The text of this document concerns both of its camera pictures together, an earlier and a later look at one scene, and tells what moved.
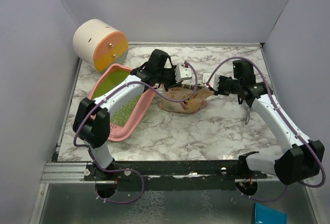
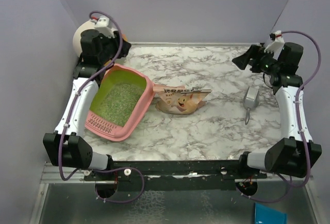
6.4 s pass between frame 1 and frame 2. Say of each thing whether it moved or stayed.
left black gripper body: moved
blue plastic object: stayed
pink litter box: stayed
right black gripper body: moved
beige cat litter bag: moved
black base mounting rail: stayed
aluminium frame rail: stayed
